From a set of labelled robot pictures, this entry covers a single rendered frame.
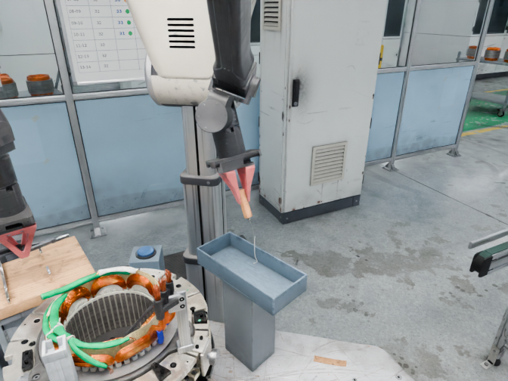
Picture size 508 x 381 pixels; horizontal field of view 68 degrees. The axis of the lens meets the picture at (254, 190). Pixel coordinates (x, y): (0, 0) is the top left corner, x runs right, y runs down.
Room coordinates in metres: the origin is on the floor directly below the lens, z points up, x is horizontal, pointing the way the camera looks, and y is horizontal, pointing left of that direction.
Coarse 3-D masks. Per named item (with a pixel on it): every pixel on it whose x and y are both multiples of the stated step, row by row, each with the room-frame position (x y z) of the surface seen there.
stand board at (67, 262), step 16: (64, 240) 0.78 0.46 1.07; (32, 256) 0.71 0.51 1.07; (48, 256) 0.71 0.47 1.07; (64, 256) 0.71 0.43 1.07; (80, 256) 0.71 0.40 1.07; (0, 272) 0.65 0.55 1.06; (16, 272) 0.65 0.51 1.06; (32, 272) 0.65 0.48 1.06; (64, 272) 0.65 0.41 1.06; (80, 272) 0.65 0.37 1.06; (0, 288) 0.60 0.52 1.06; (16, 288) 0.60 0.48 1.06; (32, 288) 0.60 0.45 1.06; (48, 288) 0.60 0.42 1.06; (0, 304) 0.56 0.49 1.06; (16, 304) 0.56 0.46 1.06; (32, 304) 0.57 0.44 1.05; (0, 320) 0.54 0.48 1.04
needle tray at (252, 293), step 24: (216, 240) 0.78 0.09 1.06; (240, 240) 0.79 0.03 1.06; (216, 264) 0.69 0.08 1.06; (240, 264) 0.74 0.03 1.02; (264, 264) 0.73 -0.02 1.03; (288, 264) 0.68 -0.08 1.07; (240, 288) 0.64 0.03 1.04; (264, 288) 0.65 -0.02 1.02; (288, 288) 0.60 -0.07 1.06; (240, 312) 0.66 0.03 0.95; (264, 312) 0.66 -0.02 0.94; (240, 336) 0.66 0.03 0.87; (264, 336) 0.66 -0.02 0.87; (240, 360) 0.66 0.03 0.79; (264, 360) 0.66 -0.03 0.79
